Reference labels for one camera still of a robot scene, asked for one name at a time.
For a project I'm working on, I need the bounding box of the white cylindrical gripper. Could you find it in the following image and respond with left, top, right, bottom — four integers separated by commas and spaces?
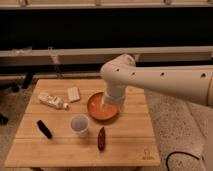
100, 87, 125, 113

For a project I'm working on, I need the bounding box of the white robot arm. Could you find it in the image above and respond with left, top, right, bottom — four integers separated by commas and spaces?
100, 54, 213, 108

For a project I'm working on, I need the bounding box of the orange bowl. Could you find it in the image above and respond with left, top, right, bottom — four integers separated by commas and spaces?
87, 92, 119, 121

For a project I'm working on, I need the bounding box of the white rectangular sponge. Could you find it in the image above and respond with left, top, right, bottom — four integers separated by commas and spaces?
68, 87, 80, 102

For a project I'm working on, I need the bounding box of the wooden table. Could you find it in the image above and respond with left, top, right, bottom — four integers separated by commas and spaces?
5, 79, 160, 168

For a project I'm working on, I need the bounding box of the white plastic bottle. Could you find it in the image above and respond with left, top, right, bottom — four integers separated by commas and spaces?
38, 92, 69, 110

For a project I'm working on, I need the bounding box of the black rectangular object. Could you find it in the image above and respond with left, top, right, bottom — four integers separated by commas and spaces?
37, 120, 52, 139

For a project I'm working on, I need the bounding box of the black chair base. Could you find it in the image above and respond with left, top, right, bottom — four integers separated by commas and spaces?
0, 71, 35, 126

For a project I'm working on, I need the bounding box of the black cable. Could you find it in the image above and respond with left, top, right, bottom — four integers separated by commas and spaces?
165, 151, 201, 171

